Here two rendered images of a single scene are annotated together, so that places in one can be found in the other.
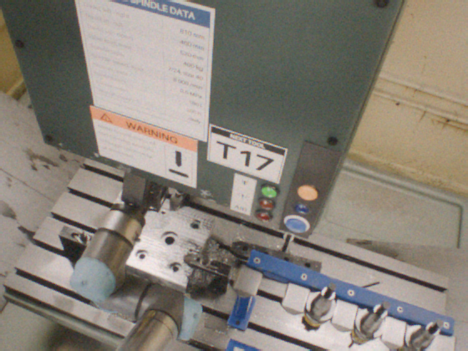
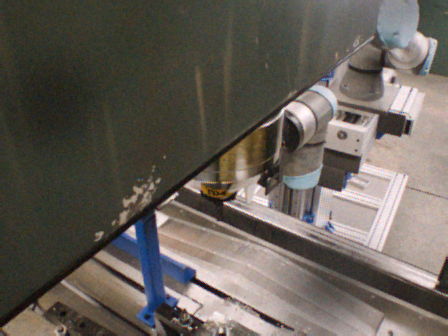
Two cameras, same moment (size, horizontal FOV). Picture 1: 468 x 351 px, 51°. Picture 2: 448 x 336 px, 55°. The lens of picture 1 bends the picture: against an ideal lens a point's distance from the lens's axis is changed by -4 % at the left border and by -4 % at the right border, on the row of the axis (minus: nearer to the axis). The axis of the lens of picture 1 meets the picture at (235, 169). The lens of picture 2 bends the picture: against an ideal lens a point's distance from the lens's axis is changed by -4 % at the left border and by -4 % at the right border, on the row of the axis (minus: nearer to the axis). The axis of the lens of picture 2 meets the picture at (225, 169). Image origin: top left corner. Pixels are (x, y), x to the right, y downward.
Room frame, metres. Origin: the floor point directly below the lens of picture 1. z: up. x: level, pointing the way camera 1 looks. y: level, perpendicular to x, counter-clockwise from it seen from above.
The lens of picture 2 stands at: (1.11, 0.33, 1.78)
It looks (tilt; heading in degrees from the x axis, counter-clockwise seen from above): 34 degrees down; 201
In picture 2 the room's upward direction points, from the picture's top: straight up
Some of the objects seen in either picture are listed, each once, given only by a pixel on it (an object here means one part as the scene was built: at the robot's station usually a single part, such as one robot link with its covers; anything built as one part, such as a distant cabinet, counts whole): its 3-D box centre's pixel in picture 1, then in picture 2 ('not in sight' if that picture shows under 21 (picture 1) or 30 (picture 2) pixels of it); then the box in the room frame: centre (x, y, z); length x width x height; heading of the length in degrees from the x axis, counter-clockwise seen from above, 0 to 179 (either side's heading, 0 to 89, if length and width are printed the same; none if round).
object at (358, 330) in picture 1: (368, 324); not in sight; (0.40, -0.33, 1.21); 0.06 x 0.06 x 0.03
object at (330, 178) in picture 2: not in sight; (347, 155); (-0.37, 0.25, 0.89); 0.36 x 0.10 x 0.09; 172
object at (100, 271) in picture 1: (101, 266); (309, 113); (0.37, 0.21, 1.41); 0.11 x 0.08 x 0.09; 167
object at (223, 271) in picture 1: (206, 268); (183, 330); (0.60, 0.04, 0.97); 0.13 x 0.03 x 0.15; 77
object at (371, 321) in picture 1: (375, 317); not in sight; (0.40, -0.33, 1.26); 0.04 x 0.04 x 0.07
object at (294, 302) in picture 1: (295, 299); not in sight; (0.44, -0.16, 1.21); 0.07 x 0.05 x 0.01; 167
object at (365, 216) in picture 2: not in sight; (308, 223); (-0.82, 0.08, 0.15); 1.27 x 0.85 x 0.17; 172
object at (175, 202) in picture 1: (180, 195); not in sight; (0.82, 0.15, 0.97); 0.13 x 0.03 x 0.15; 167
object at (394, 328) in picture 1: (393, 333); not in sight; (0.39, -0.38, 1.21); 0.07 x 0.05 x 0.01; 167
